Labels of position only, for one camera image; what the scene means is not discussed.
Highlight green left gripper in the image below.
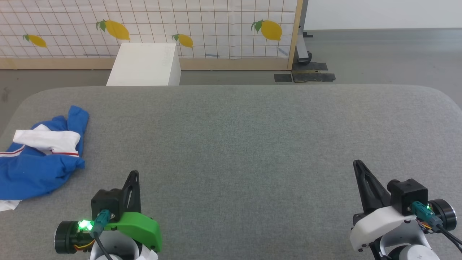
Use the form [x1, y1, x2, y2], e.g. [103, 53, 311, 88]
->
[105, 171, 162, 252]

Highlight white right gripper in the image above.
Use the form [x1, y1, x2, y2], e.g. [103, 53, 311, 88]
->
[349, 161, 419, 252]

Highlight teal plug black left cable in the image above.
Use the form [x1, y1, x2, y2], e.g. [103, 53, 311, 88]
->
[88, 209, 113, 260]

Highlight large black floor tape patch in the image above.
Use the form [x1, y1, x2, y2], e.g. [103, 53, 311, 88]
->
[292, 62, 336, 83]

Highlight teal plug black cable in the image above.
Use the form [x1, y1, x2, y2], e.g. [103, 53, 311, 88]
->
[88, 209, 113, 260]
[411, 201, 462, 247]

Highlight grey metal post with caster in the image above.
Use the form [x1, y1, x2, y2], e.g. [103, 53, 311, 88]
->
[295, 0, 314, 66]

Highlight lemon print wooden frame partition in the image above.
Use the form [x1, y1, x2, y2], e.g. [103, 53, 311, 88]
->
[0, 0, 304, 71]

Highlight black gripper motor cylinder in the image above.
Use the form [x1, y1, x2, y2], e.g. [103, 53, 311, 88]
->
[54, 220, 95, 254]
[429, 199, 457, 231]

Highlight white rectangular box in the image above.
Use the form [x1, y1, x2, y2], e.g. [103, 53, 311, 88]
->
[106, 43, 181, 86]

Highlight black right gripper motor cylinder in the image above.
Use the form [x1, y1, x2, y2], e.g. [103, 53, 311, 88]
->
[429, 199, 457, 231]

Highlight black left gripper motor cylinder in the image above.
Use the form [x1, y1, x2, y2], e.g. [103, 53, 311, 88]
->
[54, 220, 95, 254]

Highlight blue white basketball jersey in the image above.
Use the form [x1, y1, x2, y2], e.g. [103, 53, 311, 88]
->
[0, 105, 90, 212]

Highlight teal plug black right cable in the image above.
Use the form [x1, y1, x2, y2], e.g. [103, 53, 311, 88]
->
[411, 201, 462, 247]

